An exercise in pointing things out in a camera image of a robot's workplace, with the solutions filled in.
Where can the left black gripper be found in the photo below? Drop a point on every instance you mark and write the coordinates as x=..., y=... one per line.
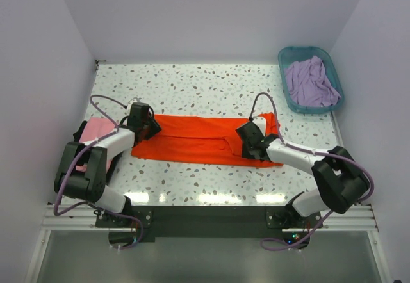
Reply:
x=155, y=128

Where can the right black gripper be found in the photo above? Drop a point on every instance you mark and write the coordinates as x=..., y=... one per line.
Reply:
x=245, y=153

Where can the orange t shirt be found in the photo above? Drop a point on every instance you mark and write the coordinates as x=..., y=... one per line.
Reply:
x=193, y=139

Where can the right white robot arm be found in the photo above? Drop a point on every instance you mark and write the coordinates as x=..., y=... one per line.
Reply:
x=340, y=181

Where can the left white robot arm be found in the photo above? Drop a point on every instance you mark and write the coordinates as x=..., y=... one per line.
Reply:
x=82, y=173

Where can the black folded t shirt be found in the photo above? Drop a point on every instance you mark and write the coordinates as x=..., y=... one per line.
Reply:
x=110, y=164

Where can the pink folded t shirt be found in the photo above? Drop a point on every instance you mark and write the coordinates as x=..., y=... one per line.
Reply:
x=95, y=127

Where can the lilac t shirt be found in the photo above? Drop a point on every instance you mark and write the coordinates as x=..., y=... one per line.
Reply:
x=308, y=84

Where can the teal plastic basket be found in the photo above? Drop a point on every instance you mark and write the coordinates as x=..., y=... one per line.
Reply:
x=288, y=55

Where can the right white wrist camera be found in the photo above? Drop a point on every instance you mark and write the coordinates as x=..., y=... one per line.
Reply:
x=261, y=123

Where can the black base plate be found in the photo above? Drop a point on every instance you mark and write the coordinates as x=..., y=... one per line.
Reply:
x=148, y=223

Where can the aluminium frame rail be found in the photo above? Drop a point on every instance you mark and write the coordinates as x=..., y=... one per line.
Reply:
x=159, y=183

